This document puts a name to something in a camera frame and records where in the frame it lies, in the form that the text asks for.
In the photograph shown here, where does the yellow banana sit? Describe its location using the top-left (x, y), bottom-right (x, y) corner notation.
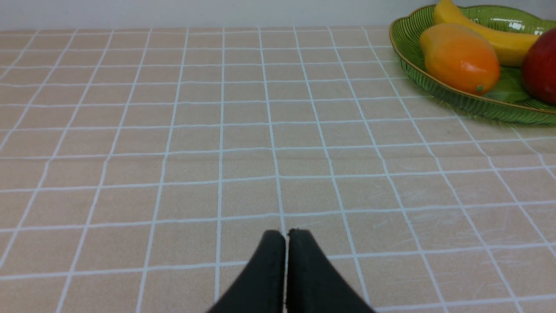
top-left (432, 0), bottom-right (554, 67)

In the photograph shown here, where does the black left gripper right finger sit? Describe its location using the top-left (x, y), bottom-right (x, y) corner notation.
top-left (287, 229), bottom-right (374, 313)

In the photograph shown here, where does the red apple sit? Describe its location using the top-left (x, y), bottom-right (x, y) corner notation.
top-left (521, 28), bottom-right (556, 106)

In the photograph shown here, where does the green glass fruit plate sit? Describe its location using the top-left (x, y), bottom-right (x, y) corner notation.
top-left (389, 5), bottom-right (556, 126)

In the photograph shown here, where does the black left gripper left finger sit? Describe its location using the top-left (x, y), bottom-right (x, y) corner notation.
top-left (208, 230), bottom-right (286, 313)

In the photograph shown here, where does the orange mango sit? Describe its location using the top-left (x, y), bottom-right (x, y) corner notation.
top-left (420, 23), bottom-right (501, 96)

